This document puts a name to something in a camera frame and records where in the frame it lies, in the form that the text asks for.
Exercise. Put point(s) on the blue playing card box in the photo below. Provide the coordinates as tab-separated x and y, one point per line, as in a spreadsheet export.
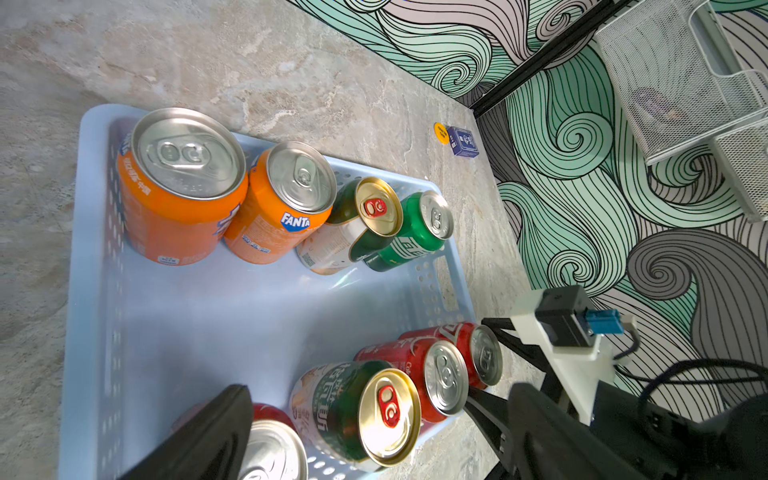
462	142

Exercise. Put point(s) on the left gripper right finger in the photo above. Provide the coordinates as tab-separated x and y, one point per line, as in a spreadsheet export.
534	439

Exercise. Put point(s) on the orange fanta can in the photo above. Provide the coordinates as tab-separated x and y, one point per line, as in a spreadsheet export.
183	177
291	191

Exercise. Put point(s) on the green gold-top can front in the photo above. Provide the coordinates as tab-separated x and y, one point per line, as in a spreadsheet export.
365	413

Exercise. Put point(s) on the large clear wall bin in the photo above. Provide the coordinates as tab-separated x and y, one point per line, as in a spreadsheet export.
677	76

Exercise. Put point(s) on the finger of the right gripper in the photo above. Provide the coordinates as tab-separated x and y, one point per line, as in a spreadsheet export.
504	331

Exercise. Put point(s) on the green gold-top can back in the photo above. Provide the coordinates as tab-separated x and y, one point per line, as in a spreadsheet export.
366	217

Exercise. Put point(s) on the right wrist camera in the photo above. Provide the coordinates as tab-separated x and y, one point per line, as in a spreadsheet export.
581	342

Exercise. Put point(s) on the red cola can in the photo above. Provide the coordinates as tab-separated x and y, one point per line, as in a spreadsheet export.
274	449
436	367
478	345

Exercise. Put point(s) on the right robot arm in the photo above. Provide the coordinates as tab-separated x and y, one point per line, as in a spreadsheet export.
625	436

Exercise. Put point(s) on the green Sprite can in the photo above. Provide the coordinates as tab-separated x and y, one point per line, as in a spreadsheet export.
428	224

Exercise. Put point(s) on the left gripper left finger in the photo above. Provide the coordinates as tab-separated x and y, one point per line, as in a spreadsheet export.
211	445

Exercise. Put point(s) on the light blue plastic basket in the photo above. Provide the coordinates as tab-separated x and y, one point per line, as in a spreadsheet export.
145	342

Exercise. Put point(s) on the orange Fanta can far left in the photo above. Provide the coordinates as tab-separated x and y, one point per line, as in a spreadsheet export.
183	177

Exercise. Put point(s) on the green gold-top can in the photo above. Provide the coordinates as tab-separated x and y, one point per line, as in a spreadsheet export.
366	217
365	413

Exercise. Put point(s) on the yellow big blind chip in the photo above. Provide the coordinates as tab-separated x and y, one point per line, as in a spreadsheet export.
441	133

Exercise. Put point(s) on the small clear wall bin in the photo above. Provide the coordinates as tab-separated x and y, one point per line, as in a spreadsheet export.
742	154

